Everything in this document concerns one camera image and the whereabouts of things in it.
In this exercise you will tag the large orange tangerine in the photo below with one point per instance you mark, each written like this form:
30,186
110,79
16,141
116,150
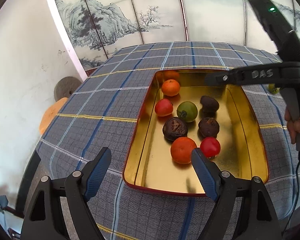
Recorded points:
181,150

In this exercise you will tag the round stone millstone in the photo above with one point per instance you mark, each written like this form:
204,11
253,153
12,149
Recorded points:
66,87

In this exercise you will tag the painted landscape folding screen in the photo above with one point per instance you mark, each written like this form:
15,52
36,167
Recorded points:
97,29

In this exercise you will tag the plaid grey blue tablecloth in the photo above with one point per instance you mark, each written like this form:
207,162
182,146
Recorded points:
145,194

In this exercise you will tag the large yellow-green fruit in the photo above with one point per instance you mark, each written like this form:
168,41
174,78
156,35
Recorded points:
272,89

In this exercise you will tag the dark wrinkled passion fruit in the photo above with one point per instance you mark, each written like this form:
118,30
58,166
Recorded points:
174,128

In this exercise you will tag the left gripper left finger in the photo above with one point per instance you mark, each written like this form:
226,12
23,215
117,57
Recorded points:
44,218

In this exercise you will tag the large red tomato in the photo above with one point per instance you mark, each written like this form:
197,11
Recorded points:
210,147

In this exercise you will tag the small red-orange tomato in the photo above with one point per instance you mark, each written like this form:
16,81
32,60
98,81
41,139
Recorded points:
163,108

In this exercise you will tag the person's right hand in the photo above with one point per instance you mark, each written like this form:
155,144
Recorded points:
292,126

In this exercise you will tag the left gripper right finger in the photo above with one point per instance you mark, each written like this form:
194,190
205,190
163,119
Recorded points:
257,217

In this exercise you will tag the green tomato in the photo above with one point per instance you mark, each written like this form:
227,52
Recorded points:
187,111

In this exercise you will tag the small tangerine in tin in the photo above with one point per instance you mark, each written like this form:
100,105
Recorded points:
170,87

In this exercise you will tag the orange round stool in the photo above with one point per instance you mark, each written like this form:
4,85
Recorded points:
50,113

